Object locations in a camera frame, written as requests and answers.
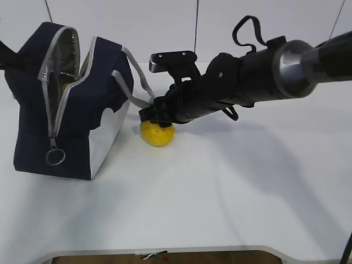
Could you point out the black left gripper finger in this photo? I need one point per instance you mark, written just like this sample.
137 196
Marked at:
8 58

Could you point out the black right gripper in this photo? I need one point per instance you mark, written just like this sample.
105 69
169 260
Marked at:
188 99

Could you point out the yellow banana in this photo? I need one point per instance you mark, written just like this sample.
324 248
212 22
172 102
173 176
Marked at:
64 87

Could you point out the yellow pear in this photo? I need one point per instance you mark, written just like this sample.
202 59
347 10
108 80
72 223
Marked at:
156 135

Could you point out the navy insulated lunch bag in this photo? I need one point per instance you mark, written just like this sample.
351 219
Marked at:
70 134

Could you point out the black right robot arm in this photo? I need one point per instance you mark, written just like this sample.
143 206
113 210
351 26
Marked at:
284 70

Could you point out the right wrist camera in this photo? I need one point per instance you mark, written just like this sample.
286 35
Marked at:
179 64

